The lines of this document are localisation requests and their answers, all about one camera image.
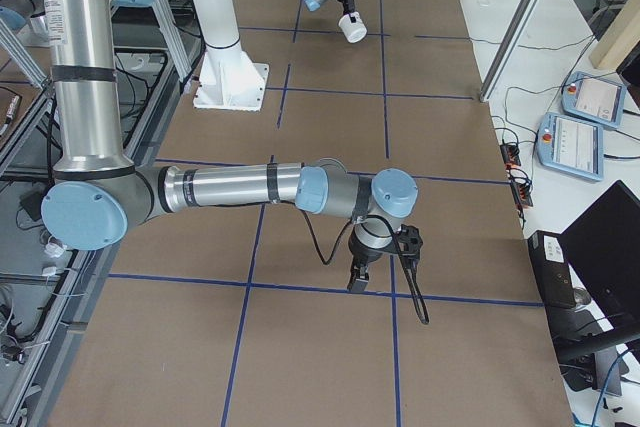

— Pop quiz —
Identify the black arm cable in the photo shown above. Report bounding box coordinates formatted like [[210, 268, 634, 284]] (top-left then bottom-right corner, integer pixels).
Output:
[[299, 206, 431, 326]]

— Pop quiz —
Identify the aluminium frame post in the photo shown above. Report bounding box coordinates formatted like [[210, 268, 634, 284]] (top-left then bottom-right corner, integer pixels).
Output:
[[479, 0, 540, 102]]

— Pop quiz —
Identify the brown paper table cover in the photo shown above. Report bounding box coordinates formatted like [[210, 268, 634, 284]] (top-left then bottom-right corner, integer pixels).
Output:
[[48, 0, 573, 426]]

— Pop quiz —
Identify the near teach pendant tablet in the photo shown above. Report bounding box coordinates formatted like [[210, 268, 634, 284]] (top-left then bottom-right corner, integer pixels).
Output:
[[536, 112, 604, 182]]

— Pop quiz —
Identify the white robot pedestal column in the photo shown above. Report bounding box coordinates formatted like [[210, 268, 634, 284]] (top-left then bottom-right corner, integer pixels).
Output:
[[193, 0, 269, 111]]

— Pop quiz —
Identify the teach pendant tablet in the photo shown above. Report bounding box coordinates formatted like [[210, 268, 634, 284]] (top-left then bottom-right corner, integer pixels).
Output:
[[536, 112, 604, 182], [561, 71, 627, 129]]

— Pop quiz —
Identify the orange black connector strip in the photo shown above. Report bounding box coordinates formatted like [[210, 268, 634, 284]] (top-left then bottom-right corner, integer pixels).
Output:
[[500, 142, 533, 211]]

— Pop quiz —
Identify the far teach pendant tablet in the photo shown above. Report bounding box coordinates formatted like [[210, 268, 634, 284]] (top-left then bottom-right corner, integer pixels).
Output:
[[561, 71, 627, 129]]

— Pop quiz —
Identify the white mug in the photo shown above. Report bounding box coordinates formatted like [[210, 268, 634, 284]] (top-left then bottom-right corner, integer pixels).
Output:
[[338, 13, 367, 44]]

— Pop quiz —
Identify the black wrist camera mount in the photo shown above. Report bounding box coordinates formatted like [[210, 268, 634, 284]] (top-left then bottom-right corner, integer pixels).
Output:
[[396, 224, 423, 262]]

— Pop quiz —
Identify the black laptop computer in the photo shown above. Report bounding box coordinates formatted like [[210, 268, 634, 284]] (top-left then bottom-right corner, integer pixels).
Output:
[[527, 179, 640, 363]]

